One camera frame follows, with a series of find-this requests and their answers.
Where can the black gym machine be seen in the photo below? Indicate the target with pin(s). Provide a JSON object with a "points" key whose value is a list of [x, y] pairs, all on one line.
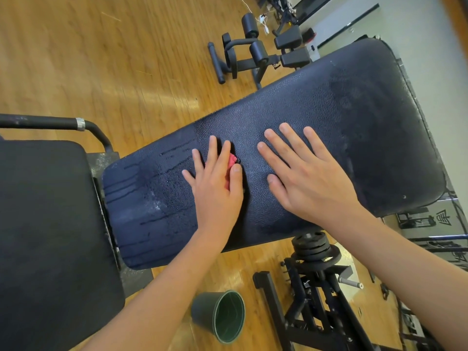
{"points": [[259, 51]]}

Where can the pink cleaning cloth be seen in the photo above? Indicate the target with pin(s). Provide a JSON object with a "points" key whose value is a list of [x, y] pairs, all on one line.
{"points": [[232, 161]]}

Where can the person's right hand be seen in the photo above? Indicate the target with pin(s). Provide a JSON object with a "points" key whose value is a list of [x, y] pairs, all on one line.
{"points": [[311, 179]]}

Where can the person's left hand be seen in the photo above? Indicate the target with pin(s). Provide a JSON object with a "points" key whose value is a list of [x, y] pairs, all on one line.
{"points": [[216, 193]]}

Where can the person's right forearm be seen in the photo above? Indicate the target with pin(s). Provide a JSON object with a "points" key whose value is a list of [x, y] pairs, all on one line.
{"points": [[417, 274]]}

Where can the dark green plastic bucket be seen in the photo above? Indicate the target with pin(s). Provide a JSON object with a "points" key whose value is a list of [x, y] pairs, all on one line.
{"points": [[218, 316]]}

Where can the person's left forearm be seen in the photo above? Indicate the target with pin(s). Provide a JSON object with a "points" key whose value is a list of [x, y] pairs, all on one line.
{"points": [[153, 303]]}

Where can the large wall mirror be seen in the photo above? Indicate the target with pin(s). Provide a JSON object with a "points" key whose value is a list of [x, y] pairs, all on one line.
{"points": [[439, 223]]}

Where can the black wall screen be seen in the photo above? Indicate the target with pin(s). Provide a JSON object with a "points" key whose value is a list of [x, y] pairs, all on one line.
{"points": [[322, 3]]}

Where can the black weight plate stack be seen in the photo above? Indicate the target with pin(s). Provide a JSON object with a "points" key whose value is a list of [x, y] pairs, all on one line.
{"points": [[316, 247]]}

